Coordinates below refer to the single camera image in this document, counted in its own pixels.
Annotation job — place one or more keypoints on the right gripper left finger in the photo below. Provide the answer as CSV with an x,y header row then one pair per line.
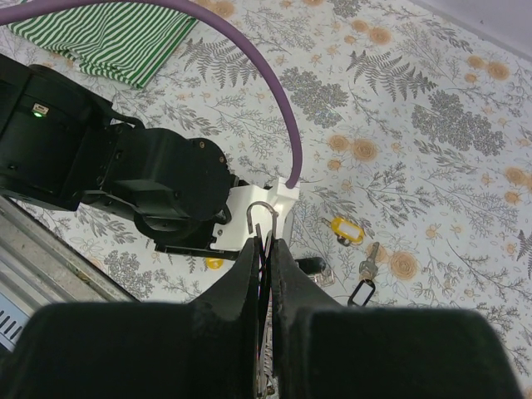
x,y
206,348

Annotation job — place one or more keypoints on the floral table mat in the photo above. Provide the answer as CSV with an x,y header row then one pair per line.
x,y
413,128

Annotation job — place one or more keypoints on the large metal keyring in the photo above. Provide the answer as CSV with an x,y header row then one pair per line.
x,y
265,243

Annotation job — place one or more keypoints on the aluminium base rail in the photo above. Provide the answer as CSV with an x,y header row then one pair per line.
x,y
38,269

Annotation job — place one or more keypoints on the green striped cloth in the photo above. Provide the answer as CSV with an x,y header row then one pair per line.
x,y
122,41

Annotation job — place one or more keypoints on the key with black tag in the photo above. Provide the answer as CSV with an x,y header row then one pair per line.
x,y
366,287

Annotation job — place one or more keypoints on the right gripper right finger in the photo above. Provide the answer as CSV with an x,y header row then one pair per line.
x,y
322,349

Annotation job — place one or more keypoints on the key with yellow white tag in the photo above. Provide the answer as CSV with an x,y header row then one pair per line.
x,y
347,233

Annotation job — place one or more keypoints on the black car key fob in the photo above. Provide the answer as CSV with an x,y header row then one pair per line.
x,y
317,269

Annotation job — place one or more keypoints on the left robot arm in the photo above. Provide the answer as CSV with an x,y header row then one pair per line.
x,y
63,146

